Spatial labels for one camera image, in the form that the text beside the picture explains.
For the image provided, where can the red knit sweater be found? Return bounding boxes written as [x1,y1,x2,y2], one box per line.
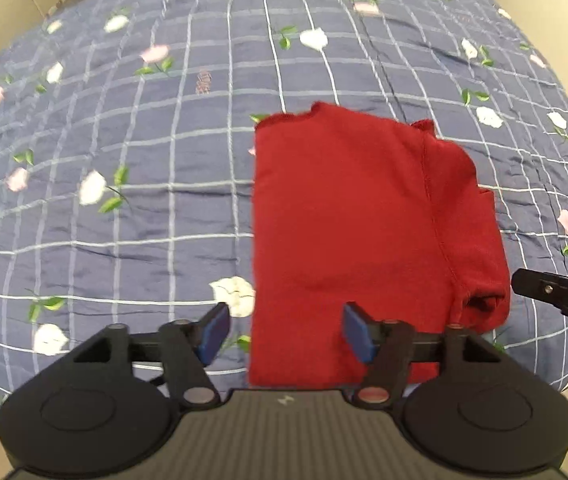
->
[249,102,510,389]

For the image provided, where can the blue floral checked quilt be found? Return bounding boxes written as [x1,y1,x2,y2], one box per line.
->
[0,0,568,406]

